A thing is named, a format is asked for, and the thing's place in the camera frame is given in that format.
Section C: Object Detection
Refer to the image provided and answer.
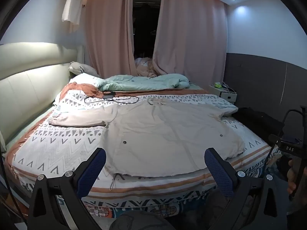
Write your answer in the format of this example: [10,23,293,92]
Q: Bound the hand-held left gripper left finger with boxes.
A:
[29,147,107,230]

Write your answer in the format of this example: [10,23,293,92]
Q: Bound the mint green quilt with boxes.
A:
[97,74,199,92]

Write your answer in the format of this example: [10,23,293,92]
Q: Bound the dark window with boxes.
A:
[133,0,161,58]

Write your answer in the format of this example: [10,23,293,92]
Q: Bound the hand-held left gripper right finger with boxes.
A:
[204,147,292,230]

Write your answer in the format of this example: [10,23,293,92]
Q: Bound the white pillow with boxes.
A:
[69,73,107,88]

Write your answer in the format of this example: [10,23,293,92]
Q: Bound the grey nightstand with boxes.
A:
[208,84,238,101]

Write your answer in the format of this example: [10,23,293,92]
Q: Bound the pink curtain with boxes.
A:
[152,0,228,88]
[84,0,138,79]

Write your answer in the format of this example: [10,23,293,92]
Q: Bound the patterned white blanket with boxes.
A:
[5,86,281,221]

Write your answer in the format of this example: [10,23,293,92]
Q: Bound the hanging white garment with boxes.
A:
[62,0,86,33]

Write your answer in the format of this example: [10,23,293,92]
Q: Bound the white cables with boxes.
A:
[222,81,237,94]

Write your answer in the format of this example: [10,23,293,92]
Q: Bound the crumpled pale bedding pile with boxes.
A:
[134,57,160,78]

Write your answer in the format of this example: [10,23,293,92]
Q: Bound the beige jacket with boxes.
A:
[49,98,245,190]

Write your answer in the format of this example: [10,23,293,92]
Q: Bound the black cable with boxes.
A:
[84,95,139,105]

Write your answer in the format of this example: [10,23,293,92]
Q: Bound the cream padded headboard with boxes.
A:
[0,43,84,149]

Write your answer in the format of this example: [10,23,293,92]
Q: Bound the black metal frame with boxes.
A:
[281,105,307,137]

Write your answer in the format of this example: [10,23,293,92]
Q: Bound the black folded clothes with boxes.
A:
[231,107,285,142]

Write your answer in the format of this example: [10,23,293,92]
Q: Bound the dark grey cloth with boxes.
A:
[109,211,175,230]

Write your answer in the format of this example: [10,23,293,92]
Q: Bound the person's right hand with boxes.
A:
[287,159,298,197]

